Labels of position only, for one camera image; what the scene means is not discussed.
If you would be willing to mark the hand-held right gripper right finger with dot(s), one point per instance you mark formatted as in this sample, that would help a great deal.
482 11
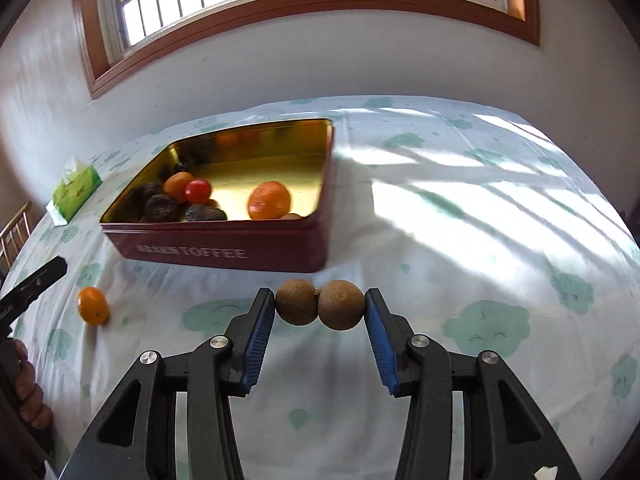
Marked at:
382 347

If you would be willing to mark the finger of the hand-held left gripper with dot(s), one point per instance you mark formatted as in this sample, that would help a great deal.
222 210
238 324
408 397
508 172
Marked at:
37 277

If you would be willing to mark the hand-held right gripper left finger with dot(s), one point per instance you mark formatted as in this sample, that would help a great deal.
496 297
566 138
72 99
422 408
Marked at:
257 345

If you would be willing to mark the brown longan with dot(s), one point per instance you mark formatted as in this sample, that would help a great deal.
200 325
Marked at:
291 217
342 305
296 301

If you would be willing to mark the small orange kumquat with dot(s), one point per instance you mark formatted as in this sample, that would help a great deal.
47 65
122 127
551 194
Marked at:
93 305

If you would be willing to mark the red tin box gold interior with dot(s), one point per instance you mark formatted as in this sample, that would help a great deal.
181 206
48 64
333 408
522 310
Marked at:
225 252

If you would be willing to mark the large orange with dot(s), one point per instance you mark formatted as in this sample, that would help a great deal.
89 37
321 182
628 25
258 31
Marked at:
269 201

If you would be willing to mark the red cherry tomato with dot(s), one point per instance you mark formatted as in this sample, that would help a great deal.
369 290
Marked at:
198 191

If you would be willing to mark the small orange tangerine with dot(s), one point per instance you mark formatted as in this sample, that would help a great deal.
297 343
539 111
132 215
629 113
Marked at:
175 185

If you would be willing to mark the person's left hand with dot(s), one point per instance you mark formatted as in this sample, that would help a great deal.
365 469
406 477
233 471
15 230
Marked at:
32 395

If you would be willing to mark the wooden chair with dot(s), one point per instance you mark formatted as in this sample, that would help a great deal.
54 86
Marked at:
15 232

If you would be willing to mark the green tissue pack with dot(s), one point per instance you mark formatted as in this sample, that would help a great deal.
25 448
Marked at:
75 187

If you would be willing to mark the white cloud print tablecloth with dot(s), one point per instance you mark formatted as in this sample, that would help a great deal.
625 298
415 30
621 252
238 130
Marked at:
475 260

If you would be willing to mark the wooden framed barred window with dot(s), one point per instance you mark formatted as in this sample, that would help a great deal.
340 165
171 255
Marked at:
300 5

